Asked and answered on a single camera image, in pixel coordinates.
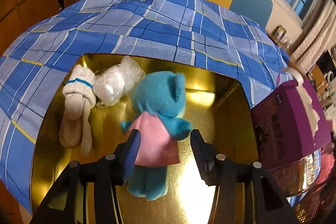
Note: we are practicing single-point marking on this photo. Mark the jars on desk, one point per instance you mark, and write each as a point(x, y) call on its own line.
point(281, 37)

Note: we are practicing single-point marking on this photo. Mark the white small fan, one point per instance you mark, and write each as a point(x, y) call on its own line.
point(329, 76)

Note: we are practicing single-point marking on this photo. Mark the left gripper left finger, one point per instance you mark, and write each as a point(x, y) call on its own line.
point(125, 155)

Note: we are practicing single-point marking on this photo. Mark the right floral curtain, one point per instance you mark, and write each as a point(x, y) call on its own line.
point(316, 41)

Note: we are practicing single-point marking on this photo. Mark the gold tray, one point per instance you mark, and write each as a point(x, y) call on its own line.
point(216, 105)

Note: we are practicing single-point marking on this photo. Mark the white sock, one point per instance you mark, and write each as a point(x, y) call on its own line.
point(75, 129)

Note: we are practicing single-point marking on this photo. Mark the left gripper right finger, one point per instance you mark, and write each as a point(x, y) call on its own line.
point(209, 162)

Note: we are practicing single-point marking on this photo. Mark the clear plastic bag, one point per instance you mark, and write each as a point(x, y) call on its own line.
point(117, 81)

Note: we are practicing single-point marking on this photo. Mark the blue plaid bed sheet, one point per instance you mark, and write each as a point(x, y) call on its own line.
point(193, 32)

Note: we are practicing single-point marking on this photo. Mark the purple carton box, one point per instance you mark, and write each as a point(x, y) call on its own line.
point(289, 123)

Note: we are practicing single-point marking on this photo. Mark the ornate gold tissue box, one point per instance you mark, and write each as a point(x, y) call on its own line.
point(298, 177)

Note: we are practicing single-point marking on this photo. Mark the teal plush toy pink dress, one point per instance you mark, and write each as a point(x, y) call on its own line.
point(159, 102)

